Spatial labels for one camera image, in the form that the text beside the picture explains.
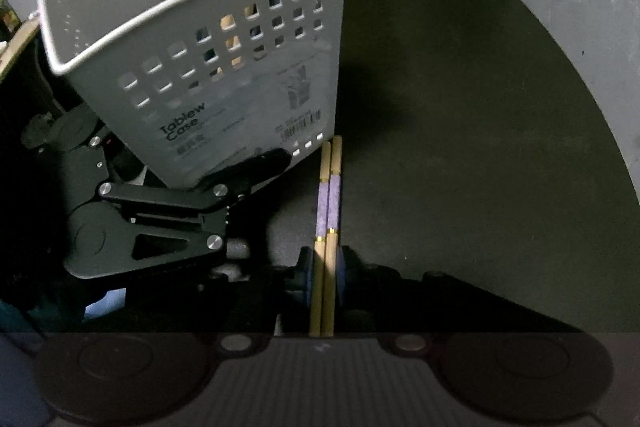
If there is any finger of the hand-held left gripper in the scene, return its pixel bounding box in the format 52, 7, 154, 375
97, 148, 293, 261

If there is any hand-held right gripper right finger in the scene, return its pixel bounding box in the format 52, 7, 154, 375
335, 246, 586, 355

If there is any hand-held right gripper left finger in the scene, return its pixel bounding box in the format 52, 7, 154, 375
215, 247, 317, 355

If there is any white perforated utensil basket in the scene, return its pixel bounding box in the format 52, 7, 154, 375
36, 0, 353, 190

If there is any purple banded wooden chopstick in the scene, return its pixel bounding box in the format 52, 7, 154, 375
320, 136, 344, 338
308, 142, 334, 338

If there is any wooden board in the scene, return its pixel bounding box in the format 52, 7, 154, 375
0, 18, 41, 75

